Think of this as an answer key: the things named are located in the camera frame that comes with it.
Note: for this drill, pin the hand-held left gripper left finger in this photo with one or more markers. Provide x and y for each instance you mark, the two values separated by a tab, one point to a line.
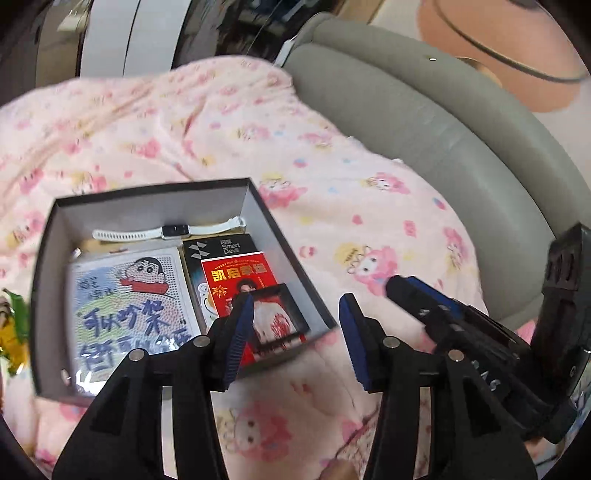
240	344

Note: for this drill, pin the white smart watch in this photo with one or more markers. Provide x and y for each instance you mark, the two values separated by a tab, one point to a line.
173	229

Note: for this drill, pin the white curved panel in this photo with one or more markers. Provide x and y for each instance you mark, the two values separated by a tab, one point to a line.
138	32

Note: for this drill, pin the small black framed card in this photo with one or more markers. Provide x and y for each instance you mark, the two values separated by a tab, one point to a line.
277	318

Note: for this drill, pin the dark bedside clutter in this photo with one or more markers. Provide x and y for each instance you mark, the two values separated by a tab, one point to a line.
221	27

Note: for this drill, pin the black phone accessory packet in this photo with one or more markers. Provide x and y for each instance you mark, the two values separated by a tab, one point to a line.
221	247

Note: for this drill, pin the grey padded headboard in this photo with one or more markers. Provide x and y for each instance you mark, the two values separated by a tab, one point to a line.
415	115

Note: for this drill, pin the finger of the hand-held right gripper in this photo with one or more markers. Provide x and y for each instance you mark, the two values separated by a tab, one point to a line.
443	302
438	323

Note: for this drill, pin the yellow green toy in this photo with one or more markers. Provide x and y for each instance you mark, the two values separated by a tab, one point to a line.
14	332

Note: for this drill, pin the red portrait card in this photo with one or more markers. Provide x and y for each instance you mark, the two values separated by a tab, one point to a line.
231	277

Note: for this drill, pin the cartoon wall mural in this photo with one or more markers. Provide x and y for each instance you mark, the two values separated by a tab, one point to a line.
461	32

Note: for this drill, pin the cartoon boy bead packet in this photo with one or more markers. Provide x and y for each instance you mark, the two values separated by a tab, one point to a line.
129	323

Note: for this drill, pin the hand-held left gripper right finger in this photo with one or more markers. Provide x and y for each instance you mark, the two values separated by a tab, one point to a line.
353	341

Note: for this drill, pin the black grey cardboard box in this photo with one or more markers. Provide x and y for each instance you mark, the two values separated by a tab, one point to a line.
138	207

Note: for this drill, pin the pink cartoon printed blanket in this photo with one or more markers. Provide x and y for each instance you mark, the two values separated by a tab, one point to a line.
323	207

